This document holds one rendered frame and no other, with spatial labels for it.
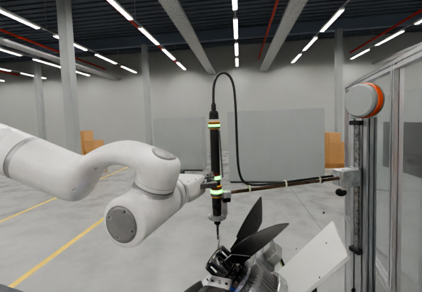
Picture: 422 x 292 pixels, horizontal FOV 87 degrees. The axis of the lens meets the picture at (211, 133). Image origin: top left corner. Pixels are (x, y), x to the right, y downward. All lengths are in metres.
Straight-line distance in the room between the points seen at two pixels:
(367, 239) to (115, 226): 1.14
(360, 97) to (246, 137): 5.26
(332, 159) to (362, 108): 7.84
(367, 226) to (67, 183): 1.19
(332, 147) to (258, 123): 3.47
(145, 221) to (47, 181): 0.20
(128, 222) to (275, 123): 6.09
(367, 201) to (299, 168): 5.43
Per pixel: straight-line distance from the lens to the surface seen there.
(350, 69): 14.49
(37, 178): 0.51
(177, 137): 8.18
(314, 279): 0.99
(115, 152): 0.41
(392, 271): 1.46
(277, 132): 6.40
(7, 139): 0.57
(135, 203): 0.39
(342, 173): 1.15
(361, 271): 1.42
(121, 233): 0.42
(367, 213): 1.29
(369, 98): 1.19
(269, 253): 1.30
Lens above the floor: 1.81
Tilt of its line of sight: 3 degrees down
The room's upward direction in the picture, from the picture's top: 2 degrees counter-clockwise
